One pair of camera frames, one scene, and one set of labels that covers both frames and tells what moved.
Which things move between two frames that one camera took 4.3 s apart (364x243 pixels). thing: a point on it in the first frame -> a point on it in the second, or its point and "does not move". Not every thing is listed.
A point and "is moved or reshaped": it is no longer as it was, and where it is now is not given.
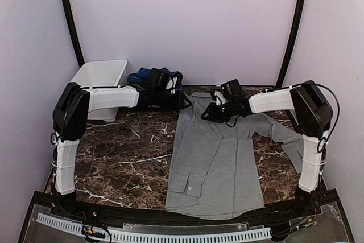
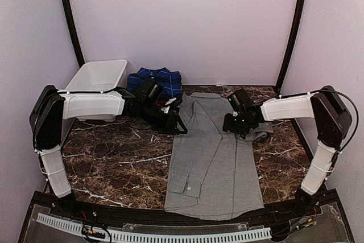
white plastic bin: [101, 74] does not move
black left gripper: [180, 103] -> [170, 125]
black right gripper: [212, 114] -> [228, 126]
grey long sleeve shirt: [214, 171] is moved or reshaped
